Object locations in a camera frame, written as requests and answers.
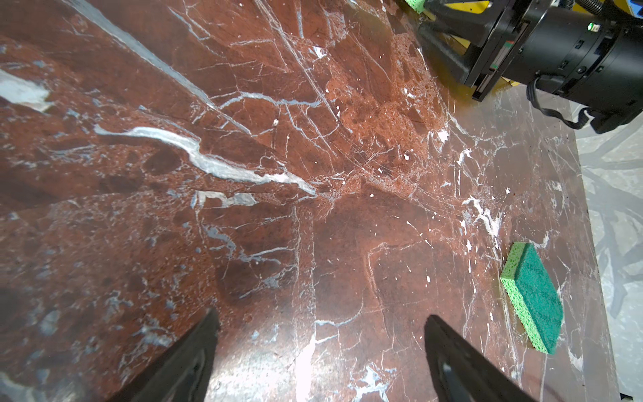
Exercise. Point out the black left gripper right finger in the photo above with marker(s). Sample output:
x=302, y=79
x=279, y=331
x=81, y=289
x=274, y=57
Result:
x=459, y=372

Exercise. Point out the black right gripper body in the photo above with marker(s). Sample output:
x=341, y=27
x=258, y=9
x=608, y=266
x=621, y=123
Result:
x=610, y=98

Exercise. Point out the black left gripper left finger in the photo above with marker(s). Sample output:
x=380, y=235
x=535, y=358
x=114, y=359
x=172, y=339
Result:
x=181, y=373

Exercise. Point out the yellow shelf with coloured boards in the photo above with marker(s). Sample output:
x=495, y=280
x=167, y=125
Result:
x=556, y=48

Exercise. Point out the green sponge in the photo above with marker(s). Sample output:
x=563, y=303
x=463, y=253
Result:
x=533, y=296
x=417, y=5

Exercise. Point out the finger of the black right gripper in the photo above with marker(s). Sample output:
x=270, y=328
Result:
x=458, y=65
x=474, y=27

